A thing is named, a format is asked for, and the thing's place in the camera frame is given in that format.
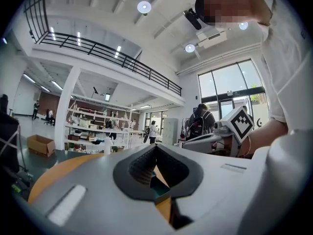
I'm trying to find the black head camera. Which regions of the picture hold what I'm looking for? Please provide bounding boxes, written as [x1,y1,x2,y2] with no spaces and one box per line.
[183,7,204,31]

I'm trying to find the thin wrist bracelet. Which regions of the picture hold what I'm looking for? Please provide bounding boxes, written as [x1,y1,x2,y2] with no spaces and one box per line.
[244,135,252,157]

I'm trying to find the black equipment stand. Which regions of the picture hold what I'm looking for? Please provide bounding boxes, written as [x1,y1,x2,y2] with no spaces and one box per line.
[0,94,34,189]

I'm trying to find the person's head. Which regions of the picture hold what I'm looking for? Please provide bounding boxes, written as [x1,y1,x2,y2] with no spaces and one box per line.
[195,0,273,27]

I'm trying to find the white shelving unit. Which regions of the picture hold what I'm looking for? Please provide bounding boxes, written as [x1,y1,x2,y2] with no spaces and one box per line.
[64,98,145,154]

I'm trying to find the white ceiling air conditioner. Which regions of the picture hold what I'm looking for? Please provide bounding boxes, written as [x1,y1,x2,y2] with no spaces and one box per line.
[195,29,228,49]

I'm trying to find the open cardboard box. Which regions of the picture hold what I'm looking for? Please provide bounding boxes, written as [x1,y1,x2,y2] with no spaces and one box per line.
[26,134,57,158]

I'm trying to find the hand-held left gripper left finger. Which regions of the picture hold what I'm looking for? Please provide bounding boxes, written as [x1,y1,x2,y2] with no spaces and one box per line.
[112,143,157,202]

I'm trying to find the teal box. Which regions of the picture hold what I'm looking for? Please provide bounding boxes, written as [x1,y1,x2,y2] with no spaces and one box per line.
[150,169,171,205]

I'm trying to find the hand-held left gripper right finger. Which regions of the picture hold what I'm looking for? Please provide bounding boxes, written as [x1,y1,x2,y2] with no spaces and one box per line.
[155,143,204,199]

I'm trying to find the white spray bottle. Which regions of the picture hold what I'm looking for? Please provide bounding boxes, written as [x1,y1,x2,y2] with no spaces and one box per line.
[103,135,114,156]

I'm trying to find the person's white shirt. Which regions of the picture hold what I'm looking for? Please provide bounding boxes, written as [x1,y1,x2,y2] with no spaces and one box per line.
[251,0,313,135]

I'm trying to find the grey metal lockers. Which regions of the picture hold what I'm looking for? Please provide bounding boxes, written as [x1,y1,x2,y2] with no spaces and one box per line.
[162,117,179,145]

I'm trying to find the glass entrance door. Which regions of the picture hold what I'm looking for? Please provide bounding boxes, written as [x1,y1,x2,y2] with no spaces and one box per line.
[197,59,269,129]

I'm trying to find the person's right forearm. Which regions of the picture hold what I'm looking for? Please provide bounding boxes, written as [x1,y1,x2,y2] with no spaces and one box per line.
[241,117,290,159]

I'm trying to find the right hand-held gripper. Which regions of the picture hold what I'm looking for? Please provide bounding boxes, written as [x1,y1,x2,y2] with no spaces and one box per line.
[182,106,255,157]

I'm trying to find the black balcony railing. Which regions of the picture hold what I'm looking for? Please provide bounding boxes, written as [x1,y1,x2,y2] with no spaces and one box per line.
[23,0,183,97]

